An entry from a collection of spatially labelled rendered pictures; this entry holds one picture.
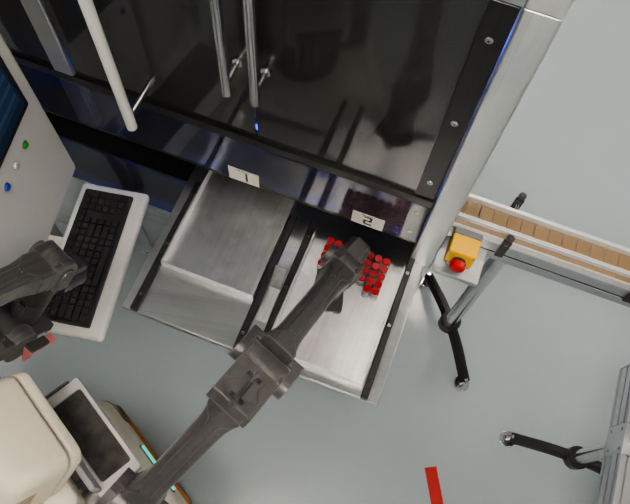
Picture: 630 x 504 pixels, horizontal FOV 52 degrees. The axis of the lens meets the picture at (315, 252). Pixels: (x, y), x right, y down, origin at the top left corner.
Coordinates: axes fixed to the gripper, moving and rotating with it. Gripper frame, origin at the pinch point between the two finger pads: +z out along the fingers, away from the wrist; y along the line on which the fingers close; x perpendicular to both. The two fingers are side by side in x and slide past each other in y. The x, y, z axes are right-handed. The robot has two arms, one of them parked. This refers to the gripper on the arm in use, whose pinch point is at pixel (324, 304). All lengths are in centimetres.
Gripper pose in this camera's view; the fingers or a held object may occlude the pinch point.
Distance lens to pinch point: 158.3
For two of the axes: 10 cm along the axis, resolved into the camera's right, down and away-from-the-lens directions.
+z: -1.0, 4.3, 9.0
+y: 0.9, -8.9, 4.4
